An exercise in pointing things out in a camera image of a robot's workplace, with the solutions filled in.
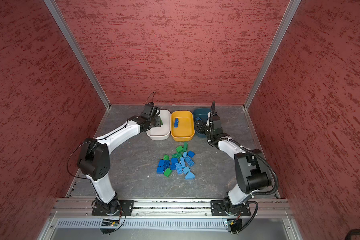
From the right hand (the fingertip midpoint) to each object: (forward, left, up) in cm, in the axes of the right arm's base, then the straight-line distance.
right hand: (198, 127), depth 93 cm
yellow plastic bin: (+6, +8, -13) cm, 16 cm away
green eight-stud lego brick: (-14, +14, -11) cm, 23 cm away
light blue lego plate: (+15, -2, -9) cm, 17 cm away
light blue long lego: (-18, +6, -11) cm, 22 cm away
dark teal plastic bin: (+18, -7, -8) cm, 21 cm away
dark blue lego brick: (+12, +15, -11) cm, 22 cm away
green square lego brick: (-10, +12, -9) cm, 18 cm away
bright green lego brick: (-25, +19, -9) cm, 33 cm away
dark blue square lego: (-23, +24, -11) cm, 35 cm away
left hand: (+3, +26, +2) cm, 27 cm away
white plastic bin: (+3, +24, -10) cm, 26 cm away
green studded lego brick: (-9, +8, -9) cm, 15 cm away
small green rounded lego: (-16, +21, -9) cm, 27 cm away
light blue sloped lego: (-27, +6, -10) cm, 30 cm away
